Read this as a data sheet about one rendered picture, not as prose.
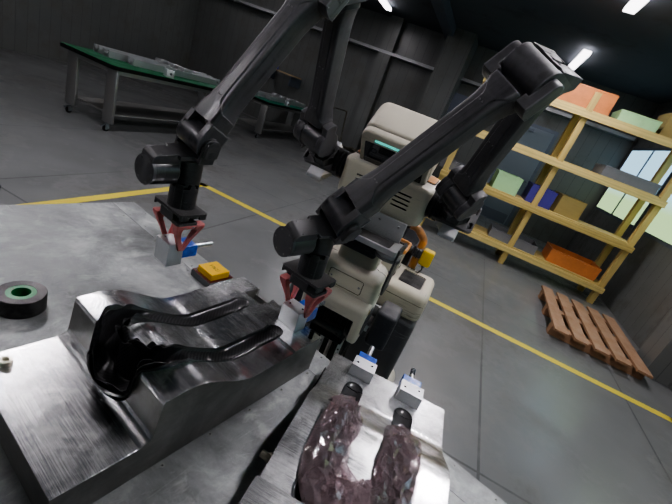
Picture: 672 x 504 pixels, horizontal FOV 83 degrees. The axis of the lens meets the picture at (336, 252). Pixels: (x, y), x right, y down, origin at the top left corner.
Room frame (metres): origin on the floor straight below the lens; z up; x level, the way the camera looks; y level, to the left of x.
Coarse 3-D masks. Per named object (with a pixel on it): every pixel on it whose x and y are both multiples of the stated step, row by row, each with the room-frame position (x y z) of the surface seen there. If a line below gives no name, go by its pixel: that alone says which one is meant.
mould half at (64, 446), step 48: (240, 288) 0.76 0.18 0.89; (144, 336) 0.46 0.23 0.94; (192, 336) 0.54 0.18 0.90; (240, 336) 0.61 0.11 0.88; (288, 336) 0.65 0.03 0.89; (0, 384) 0.36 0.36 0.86; (48, 384) 0.38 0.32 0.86; (144, 384) 0.39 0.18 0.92; (192, 384) 0.41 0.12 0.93; (240, 384) 0.49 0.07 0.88; (0, 432) 0.32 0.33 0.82; (48, 432) 0.32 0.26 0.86; (96, 432) 0.34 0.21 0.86; (144, 432) 0.36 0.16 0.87; (192, 432) 0.42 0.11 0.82; (48, 480) 0.27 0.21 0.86; (96, 480) 0.30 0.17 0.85
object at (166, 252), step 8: (160, 240) 0.72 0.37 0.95; (168, 240) 0.73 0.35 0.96; (184, 240) 0.77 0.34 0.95; (160, 248) 0.72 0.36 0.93; (168, 248) 0.71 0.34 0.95; (176, 248) 0.72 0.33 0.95; (192, 248) 0.76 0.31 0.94; (160, 256) 0.72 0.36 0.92; (168, 256) 0.71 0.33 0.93; (176, 256) 0.73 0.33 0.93; (184, 256) 0.75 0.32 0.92; (168, 264) 0.71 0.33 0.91; (176, 264) 0.73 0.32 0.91
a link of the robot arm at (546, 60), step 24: (528, 48) 0.69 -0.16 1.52; (504, 72) 0.70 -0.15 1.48; (528, 72) 0.67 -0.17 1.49; (552, 72) 0.66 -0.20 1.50; (504, 120) 0.80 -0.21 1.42; (528, 120) 0.78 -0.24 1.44; (480, 144) 0.87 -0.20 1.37; (504, 144) 0.82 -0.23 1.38; (456, 168) 0.96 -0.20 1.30; (480, 168) 0.87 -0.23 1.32; (480, 192) 0.93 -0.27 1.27; (456, 216) 0.94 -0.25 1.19
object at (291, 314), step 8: (288, 304) 0.70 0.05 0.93; (296, 304) 0.71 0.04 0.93; (304, 304) 0.74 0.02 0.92; (320, 304) 0.78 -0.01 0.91; (280, 312) 0.70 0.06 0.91; (288, 312) 0.69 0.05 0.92; (296, 312) 0.68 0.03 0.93; (312, 312) 0.73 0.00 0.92; (280, 320) 0.70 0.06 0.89; (288, 320) 0.69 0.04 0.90; (296, 320) 0.68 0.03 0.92; (304, 320) 0.70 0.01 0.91; (296, 328) 0.68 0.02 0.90
